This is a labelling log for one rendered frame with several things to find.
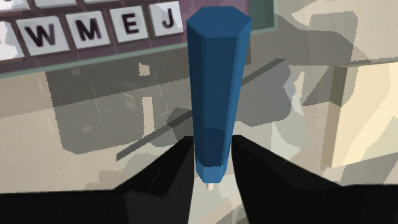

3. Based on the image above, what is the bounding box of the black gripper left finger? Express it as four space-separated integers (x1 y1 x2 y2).
0 136 194 224

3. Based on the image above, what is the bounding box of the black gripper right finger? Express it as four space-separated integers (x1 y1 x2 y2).
231 135 398 224

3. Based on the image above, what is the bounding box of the keyboard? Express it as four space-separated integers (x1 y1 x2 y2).
0 0 278 80

